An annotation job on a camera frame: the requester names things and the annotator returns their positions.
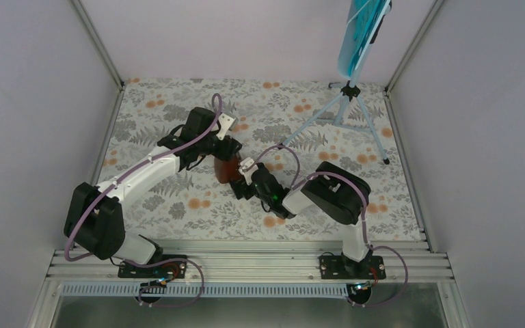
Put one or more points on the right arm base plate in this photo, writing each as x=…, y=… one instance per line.
x=334, y=267

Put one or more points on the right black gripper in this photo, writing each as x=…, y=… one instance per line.
x=238, y=186

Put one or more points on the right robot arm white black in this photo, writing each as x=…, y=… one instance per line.
x=341, y=195

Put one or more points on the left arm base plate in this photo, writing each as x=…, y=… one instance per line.
x=174, y=269

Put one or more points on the light blue music stand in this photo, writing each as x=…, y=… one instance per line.
x=363, y=24

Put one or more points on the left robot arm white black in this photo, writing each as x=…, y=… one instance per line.
x=95, y=219

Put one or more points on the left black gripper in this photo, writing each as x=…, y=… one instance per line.
x=227, y=150

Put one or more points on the brown wooden metronome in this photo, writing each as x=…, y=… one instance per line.
x=228, y=171

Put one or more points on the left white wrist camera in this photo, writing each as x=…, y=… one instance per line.
x=226, y=122

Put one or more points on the aluminium rail frame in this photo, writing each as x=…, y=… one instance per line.
x=251, y=268

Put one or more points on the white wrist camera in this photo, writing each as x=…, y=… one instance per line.
x=247, y=166
x=226, y=122

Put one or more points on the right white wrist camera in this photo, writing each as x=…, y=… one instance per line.
x=247, y=166

